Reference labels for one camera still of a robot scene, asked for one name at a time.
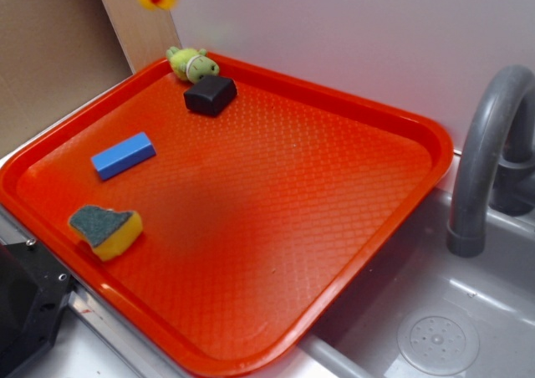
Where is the red plastic tray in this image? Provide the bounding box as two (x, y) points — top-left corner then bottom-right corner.
(1, 56), (453, 377)

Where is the black rectangular block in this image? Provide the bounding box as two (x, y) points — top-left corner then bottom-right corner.
(184, 75), (237, 117)

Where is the green plush frog toy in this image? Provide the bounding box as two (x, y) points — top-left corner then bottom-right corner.
(166, 47), (220, 84)

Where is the blue rectangular block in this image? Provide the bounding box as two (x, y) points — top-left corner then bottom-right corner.
(91, 132), (156, 181)

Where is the green and yellow sponge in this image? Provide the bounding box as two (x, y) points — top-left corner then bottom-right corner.
(69, 205), (143, 262)

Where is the grey plastic sink basin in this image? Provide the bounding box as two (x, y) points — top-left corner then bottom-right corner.
(300, 190), (534, 377)

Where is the grey curved faucet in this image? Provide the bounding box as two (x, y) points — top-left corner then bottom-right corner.
(447, 64), (534, 258)

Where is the brown cardboard panel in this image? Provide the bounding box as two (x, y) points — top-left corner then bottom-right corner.
(1, 0), (179, 156)

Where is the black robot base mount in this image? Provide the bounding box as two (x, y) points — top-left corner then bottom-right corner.
(1, 242), (73, 377)

